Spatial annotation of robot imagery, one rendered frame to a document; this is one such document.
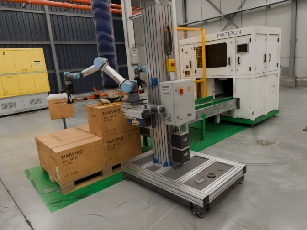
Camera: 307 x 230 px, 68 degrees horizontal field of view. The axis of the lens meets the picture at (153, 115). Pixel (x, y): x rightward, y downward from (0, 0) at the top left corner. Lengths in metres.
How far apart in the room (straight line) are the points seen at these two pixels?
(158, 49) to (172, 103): 0.60
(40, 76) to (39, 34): 4.11
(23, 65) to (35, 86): 0.93
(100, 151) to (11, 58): 7.59
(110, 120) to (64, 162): 0.76
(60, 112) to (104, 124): 1.56
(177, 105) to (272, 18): 9.69
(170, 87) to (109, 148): 1.26
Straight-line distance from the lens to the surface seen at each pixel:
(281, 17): 11.62
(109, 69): 2.62
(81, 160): 2.97
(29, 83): 10.23
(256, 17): 12.01
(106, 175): 3.20
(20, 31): 13.76
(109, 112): 3.02
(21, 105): 10.24
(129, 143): 3.27
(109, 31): 3.16
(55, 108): 4.41
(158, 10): 2.57
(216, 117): 4.55
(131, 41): 4.64
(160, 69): 2.51
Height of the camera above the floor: 1.42
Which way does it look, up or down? 12 degrees down
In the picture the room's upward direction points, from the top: 5 degrees counter-clockwise
